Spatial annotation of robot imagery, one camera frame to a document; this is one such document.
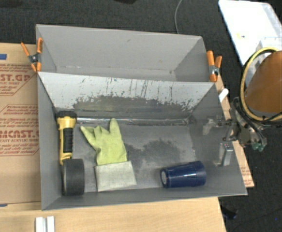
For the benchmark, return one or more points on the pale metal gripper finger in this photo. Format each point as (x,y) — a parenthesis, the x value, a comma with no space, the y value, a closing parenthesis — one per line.
(226,155)
(208,126)

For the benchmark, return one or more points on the dark blue plastic cup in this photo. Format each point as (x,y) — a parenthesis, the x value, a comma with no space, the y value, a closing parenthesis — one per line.
(184,175)

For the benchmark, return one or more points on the grey metal bin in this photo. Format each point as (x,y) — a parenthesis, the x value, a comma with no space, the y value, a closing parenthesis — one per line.
(155,151)

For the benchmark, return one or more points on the green rubber glove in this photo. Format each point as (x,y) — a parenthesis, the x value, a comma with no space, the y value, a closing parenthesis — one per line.
(109,146)

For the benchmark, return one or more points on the yellow and black flashlight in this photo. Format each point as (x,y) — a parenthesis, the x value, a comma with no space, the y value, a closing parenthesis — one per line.
(67,134)

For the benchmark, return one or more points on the black tape roll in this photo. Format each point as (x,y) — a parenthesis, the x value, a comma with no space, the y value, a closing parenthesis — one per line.
(74,178)

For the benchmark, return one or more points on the brown cardboard board, red print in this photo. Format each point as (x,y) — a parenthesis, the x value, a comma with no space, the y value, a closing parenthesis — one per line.
(15,175)

